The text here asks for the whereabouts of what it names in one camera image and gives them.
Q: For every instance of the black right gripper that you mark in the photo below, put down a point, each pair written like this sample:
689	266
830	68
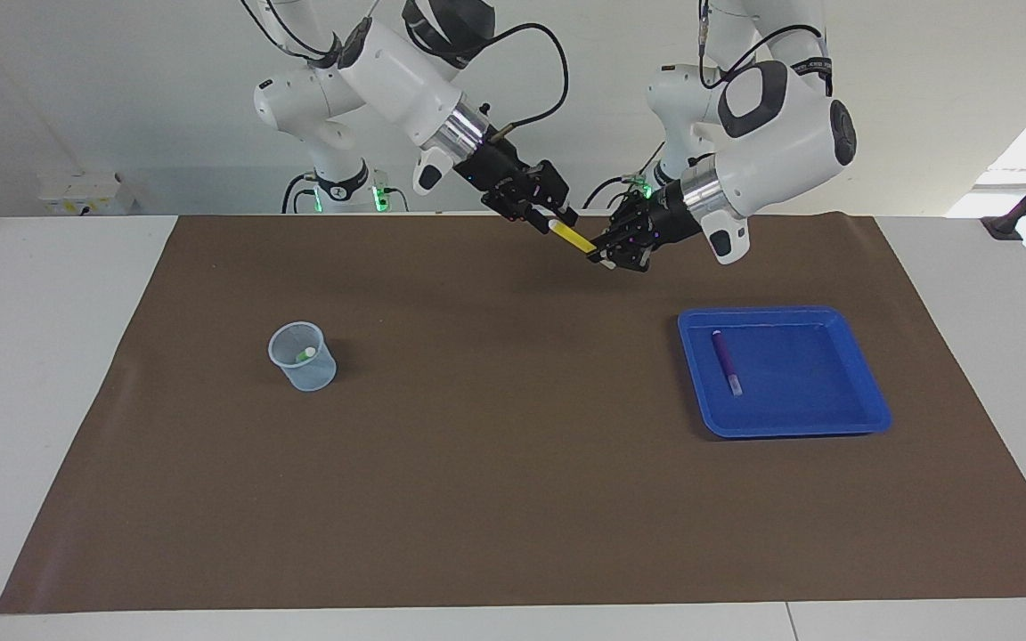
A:
495	174

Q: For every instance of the white wall socket box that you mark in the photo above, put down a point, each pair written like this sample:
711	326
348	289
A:
85	194

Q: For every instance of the brown table mat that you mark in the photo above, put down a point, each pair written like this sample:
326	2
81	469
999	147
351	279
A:
513	490

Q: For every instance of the purple marker pen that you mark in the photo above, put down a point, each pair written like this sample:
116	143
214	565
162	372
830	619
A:
727	361

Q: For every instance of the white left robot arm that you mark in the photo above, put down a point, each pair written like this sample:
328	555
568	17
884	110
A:
771	142

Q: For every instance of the translucent plastic cup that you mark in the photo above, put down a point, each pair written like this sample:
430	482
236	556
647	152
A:
308	376

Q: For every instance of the green marker pen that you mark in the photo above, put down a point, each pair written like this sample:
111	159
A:
305	355

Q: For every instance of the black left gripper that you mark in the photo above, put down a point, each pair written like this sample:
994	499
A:
669	223

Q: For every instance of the yellow marker pen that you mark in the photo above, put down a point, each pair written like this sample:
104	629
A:
574	238

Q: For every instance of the blue plastic tray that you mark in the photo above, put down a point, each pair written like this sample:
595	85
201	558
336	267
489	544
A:
807	392

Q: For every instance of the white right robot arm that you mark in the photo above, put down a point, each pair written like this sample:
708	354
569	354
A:
397	76

